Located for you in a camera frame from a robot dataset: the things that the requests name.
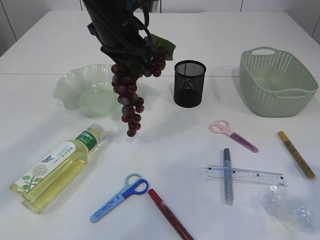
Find red glitter pen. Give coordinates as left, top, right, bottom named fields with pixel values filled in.
left=148, top=188, right=194, bottom=240

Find silver glitter pen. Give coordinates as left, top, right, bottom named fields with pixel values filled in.
left=223, top=148, right=234, bottom=206

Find clear plastic sheet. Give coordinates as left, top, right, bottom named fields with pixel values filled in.
left=260, top=185, right=314, bottom=232

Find gold glitter pen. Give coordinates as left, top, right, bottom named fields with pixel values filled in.
left=277, top=131, right=316, bottom=180

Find green wavy glass plate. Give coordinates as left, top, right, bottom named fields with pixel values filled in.
left=53, top=63, right=120, bottom=118

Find green woven plastic basket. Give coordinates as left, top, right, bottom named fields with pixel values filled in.
left=239, top=46, right=319, bottom=118

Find blue scissors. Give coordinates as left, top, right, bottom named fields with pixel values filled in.
left=89, top=173, right=149, bottom=223

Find purple artificial grape bunch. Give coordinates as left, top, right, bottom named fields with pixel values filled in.
left=111, top=34, right=176, bottom=137

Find pink scissors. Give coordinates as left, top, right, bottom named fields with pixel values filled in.
left=210, top=119, right=259, bottom=153

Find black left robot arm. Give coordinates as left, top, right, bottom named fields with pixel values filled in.
left=83, top=0, right=156, bottom=66

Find clear plastic ruler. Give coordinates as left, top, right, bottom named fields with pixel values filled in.
left=205, top=165, right=287, bottom=187

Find black mesh pen holder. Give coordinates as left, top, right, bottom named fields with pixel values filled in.
left=173, top=60, right=207, bottom=108

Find yellow tea bottle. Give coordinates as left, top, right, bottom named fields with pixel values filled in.
left=9, top=124, right=106, bottom=214

